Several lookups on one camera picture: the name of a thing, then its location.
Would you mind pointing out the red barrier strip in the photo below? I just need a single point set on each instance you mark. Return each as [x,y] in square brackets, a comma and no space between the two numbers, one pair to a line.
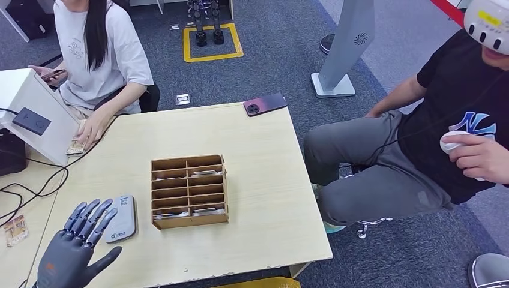
[447,12]

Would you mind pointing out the white card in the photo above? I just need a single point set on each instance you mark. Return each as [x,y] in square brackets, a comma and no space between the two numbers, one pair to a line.
[171,216]
[206,173]
[208,212]

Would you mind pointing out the wooden card organizer box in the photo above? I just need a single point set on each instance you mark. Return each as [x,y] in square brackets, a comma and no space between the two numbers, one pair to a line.
[189,222]

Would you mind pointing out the dark smartphone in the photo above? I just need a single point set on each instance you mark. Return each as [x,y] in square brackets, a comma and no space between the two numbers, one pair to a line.
[53,74]

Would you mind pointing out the short black hub lead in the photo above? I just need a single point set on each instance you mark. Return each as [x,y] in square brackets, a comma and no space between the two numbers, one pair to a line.
[8,111]

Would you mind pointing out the silver floor socket plate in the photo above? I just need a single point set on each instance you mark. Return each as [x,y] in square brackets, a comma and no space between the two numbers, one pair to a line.
[183,99]

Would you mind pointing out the black equipment case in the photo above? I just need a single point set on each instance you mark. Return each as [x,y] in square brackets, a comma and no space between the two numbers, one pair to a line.
[28,18]

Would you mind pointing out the person's right forearm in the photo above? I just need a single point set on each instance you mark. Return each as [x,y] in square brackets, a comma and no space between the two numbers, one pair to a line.
[397,95]

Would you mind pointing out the pink black smartphone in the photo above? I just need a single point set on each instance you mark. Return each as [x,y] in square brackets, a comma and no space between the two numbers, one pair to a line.
[266,104]

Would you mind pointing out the grey shoe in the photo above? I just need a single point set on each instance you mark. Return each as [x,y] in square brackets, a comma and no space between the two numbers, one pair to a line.
[491,272]

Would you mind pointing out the white VR headset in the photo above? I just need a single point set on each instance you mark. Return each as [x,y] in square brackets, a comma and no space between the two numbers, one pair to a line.
[487,24]

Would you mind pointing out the black office chair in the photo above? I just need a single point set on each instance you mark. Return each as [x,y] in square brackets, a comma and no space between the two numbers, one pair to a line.
[150,99]

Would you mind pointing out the chrome chair base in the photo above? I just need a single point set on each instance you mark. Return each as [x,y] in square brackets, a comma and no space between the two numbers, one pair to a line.
[360,232]

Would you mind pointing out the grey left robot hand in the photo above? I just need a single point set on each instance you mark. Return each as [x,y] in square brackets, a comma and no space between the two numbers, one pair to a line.
[67,258]

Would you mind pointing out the grey card reader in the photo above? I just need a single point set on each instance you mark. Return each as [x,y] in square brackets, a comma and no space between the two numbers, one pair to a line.
[121,218]

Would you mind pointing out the person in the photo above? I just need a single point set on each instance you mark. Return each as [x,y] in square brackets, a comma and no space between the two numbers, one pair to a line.
[397,179]
[115,55]

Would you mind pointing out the grey floor stand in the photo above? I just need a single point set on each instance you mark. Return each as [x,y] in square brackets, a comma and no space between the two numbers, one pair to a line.
[346,39]

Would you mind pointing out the person's right hand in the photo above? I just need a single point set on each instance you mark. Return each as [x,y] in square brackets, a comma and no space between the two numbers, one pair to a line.
[43,73]
[374,113]

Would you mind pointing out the yellow object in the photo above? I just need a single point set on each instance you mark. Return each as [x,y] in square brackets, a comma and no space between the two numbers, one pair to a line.
[258,284]

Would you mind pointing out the autumn print hotel card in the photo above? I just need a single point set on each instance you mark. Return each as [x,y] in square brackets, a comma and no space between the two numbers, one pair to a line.
[16,230]

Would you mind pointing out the white desk shelf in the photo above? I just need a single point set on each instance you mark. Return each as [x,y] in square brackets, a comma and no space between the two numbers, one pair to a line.
[47,139]

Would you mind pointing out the white handheld controller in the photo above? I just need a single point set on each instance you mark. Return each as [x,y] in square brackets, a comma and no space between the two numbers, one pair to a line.
[447,145]

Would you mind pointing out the person's left forearm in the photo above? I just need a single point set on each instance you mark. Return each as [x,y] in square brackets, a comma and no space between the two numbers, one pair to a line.
[123,97]

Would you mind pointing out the person's left hand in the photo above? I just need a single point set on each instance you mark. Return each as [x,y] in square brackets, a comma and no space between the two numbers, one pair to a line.
[485,159]
[93,127]

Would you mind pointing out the stack of hotel cards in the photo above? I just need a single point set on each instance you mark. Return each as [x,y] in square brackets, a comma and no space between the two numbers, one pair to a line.
[74,150]

